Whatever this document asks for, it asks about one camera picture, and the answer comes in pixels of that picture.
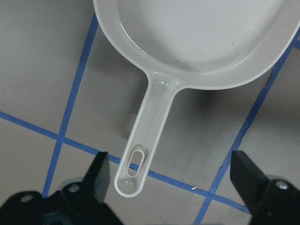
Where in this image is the beige plastic dustpan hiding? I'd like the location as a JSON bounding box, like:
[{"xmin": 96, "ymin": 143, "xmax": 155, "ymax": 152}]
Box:
[{"xmin": 93, "ymin": 0, "xmax": 300, "ymax": 198}]

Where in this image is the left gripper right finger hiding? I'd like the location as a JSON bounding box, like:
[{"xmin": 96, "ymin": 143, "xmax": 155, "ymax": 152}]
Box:
[{"xmin": 230, "ymin": 150, "xmax": 271, "ymax": 213}]

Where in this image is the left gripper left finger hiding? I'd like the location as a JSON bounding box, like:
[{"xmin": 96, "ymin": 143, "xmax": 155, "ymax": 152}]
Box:
[{"xmin": 82, "ymin": 152, "xmax": 110, "ymax": 203}]

